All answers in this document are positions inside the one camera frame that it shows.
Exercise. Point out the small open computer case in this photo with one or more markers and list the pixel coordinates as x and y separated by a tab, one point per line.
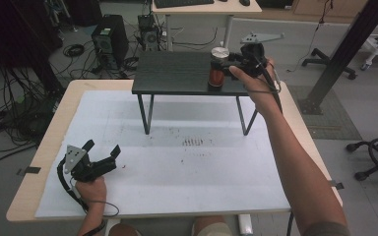
148	32

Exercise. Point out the black wrist band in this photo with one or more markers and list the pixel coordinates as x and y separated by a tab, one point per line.
99	228

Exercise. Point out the person's left hand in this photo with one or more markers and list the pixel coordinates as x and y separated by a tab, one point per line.
92	191

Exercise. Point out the black computer mouse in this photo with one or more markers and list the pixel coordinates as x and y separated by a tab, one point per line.
244	2

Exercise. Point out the white foam mat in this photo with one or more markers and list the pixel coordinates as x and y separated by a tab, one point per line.
177	183

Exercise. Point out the black tape strip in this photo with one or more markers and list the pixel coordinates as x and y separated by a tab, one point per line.
32	169
338	185

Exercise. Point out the red jar with metal lid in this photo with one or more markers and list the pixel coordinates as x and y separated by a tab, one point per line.
216	78

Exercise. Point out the black computer tower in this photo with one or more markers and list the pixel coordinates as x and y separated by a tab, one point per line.
111	39

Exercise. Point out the small black shelf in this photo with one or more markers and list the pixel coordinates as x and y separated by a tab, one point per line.
177	72

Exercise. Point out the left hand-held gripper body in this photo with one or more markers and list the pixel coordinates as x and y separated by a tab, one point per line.
78	165

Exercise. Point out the black metal pillar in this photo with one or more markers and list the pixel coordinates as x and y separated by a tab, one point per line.
347	49

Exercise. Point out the black star-shaped stand base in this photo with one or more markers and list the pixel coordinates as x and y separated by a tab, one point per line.
325	60

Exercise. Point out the person's left leg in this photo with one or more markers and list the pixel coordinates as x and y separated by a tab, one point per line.
124	230

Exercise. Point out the white table leg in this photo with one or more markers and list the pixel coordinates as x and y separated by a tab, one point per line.
245	224

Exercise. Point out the person's right hand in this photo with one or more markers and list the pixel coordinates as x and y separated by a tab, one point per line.
261	90

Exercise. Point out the light wooden desk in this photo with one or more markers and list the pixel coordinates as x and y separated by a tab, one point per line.
210	8

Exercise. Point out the black keyboard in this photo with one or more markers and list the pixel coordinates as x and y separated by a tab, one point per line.
183	2

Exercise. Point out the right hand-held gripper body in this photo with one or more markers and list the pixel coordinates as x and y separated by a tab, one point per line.
252	57

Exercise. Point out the person's leg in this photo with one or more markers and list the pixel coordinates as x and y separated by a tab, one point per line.
211	227
124	230

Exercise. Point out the person's right leg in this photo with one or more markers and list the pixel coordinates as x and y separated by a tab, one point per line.
211	227

